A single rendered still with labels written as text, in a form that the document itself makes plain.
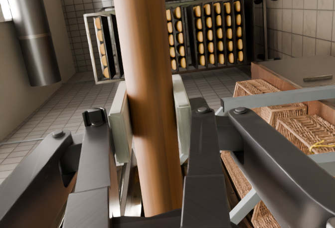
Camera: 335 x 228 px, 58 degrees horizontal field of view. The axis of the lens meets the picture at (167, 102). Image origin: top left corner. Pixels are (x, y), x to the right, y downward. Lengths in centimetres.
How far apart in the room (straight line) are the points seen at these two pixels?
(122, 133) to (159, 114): 3
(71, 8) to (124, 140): 520
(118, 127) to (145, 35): 5
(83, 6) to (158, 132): 513
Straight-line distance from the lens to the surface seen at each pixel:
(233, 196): 165
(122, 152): 17
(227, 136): 15
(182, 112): 16
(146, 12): 17
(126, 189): 152
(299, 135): 113
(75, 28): 535
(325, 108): 126
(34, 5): 332
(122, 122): 16
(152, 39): 18
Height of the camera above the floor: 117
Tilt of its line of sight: 1 degrees down
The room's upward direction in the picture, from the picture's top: 97 degrees counter-clockwise
